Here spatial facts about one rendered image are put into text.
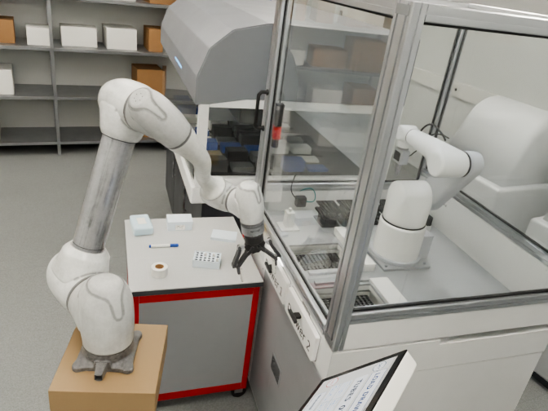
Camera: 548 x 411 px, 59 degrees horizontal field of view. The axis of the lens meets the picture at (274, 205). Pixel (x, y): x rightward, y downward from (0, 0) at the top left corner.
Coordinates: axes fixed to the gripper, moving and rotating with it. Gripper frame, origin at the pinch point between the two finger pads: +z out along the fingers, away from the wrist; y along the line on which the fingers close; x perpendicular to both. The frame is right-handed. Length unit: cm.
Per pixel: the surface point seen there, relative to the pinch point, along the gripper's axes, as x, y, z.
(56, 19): 411, -96, -60
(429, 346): -52, 47, 9
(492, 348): -52, 75, 20
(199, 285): 13.5, -23.4, 9.2
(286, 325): -14.4, 6.5, 17.9
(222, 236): 51, -6, 11
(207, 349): 14, -25, 47
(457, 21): -52, 44, -99
